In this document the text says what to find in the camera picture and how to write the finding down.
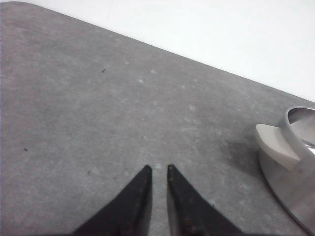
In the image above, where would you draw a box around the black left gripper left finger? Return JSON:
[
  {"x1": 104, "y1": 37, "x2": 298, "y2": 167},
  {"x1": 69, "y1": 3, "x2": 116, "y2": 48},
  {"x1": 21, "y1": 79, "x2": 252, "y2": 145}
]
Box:
[{"x1": 73, "y1": 165, "x2": 152, "y2": 236}]

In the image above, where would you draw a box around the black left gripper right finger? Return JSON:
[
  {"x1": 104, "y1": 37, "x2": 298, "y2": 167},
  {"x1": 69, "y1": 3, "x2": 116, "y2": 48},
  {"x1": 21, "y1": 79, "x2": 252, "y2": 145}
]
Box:
[{"x1": 167, "y1": 164, "x2": 243, "y2": 236}]

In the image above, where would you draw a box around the stainless steel steamer pot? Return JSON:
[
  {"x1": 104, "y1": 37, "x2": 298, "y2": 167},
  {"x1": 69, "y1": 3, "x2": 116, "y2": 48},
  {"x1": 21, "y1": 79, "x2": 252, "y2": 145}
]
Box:
[{"x1": 254, "y1": 106, "x2": 315, "y2": 236}]

